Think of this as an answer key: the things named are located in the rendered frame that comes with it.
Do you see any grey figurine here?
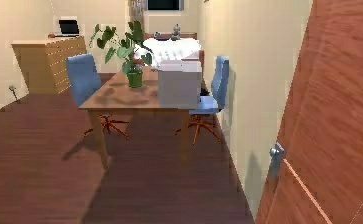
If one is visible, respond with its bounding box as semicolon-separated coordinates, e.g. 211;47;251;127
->
170;23;182;42

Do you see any blue office chair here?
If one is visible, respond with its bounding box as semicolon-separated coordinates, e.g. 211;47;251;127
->
66;53;131;140
174;55;230;147

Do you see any brown wooden table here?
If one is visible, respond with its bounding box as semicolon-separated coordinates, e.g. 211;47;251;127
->
78;65;203;170

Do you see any green houseplant in green pot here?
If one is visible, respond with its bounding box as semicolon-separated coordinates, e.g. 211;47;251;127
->
88;20;154;89

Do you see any reddish brown wooden door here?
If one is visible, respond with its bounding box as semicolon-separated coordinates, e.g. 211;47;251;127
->
254;0;363;224

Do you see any dark window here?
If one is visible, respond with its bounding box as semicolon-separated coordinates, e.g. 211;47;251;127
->
145;0;185;12

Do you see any black laptop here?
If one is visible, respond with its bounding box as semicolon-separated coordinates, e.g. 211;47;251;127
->
54;19;81;38

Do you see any patterned curtain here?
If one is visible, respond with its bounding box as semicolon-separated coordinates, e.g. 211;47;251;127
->
128;0;145;34

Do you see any silver door handle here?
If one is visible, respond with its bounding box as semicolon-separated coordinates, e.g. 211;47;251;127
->
268;142;286;180

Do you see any bed with white bedding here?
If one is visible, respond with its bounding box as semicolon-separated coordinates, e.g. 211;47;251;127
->
134;32;205;73

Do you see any grey box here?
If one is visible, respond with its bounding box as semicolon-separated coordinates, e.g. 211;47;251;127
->
157;59;203;110

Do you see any light wooden chest of drawers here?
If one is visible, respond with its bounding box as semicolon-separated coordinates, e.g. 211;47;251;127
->
11;35;88;95

